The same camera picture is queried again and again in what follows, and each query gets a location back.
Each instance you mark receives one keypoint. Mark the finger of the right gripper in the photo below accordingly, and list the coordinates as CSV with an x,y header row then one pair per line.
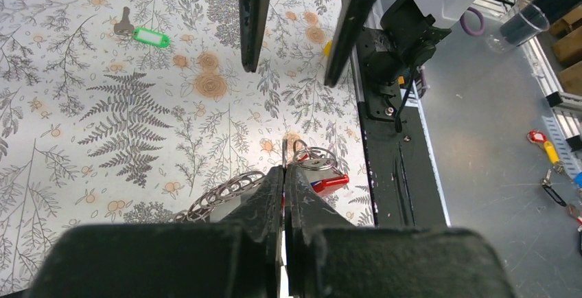
x,y
351,20
253,15

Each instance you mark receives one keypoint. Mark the clear plastic cup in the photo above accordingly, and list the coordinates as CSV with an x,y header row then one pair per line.
x,y
525,20

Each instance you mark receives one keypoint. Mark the floral patterned table mat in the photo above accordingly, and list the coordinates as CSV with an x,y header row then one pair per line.
x,y
97,127

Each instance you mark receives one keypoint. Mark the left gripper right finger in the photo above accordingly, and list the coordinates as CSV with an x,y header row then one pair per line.
x,y
327,256

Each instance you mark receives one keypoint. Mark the spare keys with coloured tags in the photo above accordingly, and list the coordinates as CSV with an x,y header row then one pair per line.
x,y
557,166

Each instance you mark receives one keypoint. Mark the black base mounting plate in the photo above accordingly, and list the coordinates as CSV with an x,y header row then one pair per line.
x,y
404,186

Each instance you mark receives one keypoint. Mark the key with green tag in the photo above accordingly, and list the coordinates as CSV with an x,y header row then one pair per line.
x,y
140,34

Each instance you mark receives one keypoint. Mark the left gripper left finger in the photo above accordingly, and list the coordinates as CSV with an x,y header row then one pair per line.
x,y
235,257

